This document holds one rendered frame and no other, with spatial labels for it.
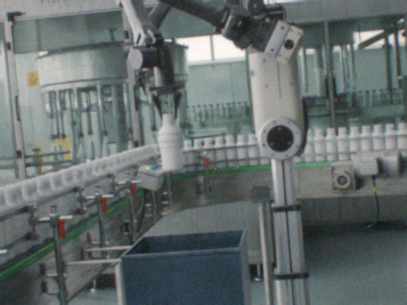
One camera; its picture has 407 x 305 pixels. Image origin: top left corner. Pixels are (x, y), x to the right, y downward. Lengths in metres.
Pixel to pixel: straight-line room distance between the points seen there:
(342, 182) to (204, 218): 2.19
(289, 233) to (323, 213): 4.88
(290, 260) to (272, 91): 0.63
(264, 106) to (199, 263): 0.93
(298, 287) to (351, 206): 4.89
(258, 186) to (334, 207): 3.71
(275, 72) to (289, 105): 0.13
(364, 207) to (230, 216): 2.24
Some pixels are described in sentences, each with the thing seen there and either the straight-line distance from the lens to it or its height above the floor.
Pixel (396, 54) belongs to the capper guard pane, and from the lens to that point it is 7.79.
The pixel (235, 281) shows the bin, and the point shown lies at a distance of 2.03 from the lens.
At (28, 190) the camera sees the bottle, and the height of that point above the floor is 1.14.
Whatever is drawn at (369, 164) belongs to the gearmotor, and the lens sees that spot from 3.78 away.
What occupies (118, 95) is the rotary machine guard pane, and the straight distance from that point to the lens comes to 5.95.
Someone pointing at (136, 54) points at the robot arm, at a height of 1.48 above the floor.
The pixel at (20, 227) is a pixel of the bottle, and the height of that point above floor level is 1.07.
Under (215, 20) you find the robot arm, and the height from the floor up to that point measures 1.61.
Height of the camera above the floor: 1.30
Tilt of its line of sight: 3 degrees down
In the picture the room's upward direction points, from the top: 5 degrees counter-clockwise
